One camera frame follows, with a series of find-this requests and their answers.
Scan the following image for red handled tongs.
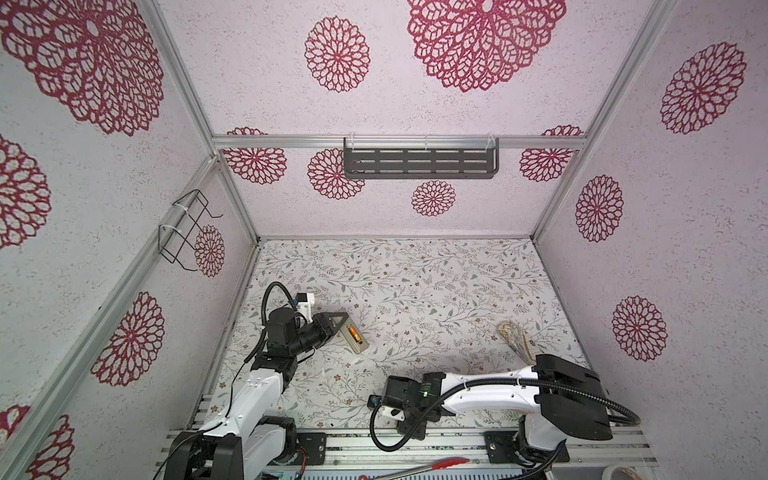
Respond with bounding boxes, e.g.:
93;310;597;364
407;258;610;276
375;457;470;480

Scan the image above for white universal AC remote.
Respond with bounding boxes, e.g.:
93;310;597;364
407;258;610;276
340;318;369;355

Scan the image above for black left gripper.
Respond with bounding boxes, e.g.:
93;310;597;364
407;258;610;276
288;311;347;355

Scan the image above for black wire wall rack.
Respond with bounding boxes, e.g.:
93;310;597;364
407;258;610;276
156;189;226;277

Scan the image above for grey slotted wall shelf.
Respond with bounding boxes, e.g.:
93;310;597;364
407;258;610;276
342;138;499;180

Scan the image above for black corrugated left cable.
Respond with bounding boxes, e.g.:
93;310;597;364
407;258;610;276
261;281;299;328

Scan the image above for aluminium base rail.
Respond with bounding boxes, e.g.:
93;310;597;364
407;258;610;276
155;428;655;480

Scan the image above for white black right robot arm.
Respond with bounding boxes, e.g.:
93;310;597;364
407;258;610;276
367;354;613;465

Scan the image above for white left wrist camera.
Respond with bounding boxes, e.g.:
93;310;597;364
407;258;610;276
296;292;315;323

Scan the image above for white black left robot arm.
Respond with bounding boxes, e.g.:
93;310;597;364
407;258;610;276
161;307;349;479

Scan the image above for orange AA battery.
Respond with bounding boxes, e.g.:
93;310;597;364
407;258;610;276
348;327;363;344

